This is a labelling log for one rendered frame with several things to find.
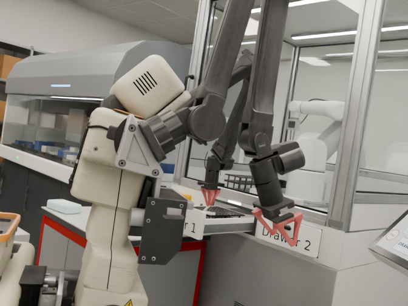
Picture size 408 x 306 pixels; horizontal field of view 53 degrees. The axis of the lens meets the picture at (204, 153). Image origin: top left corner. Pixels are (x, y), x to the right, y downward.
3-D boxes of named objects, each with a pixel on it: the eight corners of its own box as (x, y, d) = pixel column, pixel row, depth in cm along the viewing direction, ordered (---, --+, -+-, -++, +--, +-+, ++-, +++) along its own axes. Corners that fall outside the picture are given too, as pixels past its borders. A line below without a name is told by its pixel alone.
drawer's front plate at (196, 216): (199, 240, 156) (203, 212, 155) (154, 221, 176) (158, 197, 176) (202, 240, 157) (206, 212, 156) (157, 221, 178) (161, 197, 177)
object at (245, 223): (200, 235, 158) (202, 220, 158) (160, 219, 176) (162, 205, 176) (263, 231, 186) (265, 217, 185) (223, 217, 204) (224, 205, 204)
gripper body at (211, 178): (196, 185, 169) (198, 167, 168) (214, 185, 175) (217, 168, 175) (206, 188, 164) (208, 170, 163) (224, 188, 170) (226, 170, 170)
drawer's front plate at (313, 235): (315, 258, 155) (319, 230, 155) (256, 237, 176) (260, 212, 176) (317, 257, 156) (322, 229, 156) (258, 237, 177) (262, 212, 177)
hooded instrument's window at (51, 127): (100, 177, 232) (112, 99, 231) (0, 144, 361) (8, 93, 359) (233, 184, 311) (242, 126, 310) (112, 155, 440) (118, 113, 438)
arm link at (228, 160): (216, 139, 166) (227, 153, 162) (234, 141, 175) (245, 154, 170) (201, 160, 171) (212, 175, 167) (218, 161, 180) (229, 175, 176)
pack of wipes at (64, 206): (81, 213, 198) (82, 204, 198) (65, 214, 190) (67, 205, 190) (61, 206, 206) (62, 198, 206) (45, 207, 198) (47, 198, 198)
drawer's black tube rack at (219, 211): (207, 231, 166) (210, 215, 166) (180, 220, 179) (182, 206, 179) (243, 228, 182) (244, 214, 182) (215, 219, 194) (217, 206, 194)
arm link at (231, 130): (244, 59, 141) (263, 77, 136) (257, 57, 145) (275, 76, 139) (208, 147, 169) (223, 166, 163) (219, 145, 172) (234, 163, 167)
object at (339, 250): (338, 270, 150) (344, 231, 149) (167, 209, 223) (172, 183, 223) (425, 250, 215) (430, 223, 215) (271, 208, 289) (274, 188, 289)
